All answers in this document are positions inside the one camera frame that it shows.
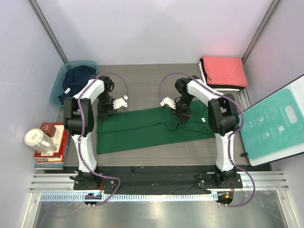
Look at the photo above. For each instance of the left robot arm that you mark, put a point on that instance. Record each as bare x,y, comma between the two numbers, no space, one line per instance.
79,122

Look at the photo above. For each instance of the clear plastic jar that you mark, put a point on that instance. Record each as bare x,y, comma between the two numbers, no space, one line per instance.
39,141

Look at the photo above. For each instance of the folded red t shirt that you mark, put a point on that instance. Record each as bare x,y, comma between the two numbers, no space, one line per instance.
225,71

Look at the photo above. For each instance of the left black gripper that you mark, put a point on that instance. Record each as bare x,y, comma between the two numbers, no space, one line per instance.
103,113

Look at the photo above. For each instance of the teal folding board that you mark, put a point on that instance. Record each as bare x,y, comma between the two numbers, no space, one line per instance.
274,127

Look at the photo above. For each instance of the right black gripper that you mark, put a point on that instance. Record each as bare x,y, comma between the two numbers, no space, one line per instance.
183,115

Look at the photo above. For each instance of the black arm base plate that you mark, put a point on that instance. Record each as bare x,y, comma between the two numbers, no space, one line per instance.
161,179

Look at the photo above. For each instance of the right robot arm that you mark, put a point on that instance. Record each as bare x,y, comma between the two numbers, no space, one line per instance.
223,121

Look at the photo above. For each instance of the blue plastic basket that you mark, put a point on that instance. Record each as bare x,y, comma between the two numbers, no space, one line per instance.
57,87

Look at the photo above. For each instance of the green t shirt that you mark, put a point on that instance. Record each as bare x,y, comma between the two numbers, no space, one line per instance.
151,127

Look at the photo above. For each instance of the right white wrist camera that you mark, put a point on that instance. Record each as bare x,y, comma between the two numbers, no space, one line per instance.
168,102

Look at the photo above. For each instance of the aluminium rail frame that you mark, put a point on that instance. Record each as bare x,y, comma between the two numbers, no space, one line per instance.
56,182

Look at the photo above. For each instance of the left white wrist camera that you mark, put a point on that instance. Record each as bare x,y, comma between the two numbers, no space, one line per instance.
120,104

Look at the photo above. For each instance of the navy blue t shirt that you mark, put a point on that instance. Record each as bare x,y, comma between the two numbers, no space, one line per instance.
75,80

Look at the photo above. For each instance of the small dark red box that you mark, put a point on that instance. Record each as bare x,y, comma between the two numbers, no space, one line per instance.
48,128

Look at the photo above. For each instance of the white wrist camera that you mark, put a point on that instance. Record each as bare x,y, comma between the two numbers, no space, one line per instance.
168,102
120,104

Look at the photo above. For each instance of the stack of red books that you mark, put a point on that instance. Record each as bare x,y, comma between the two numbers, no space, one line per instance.
54,160

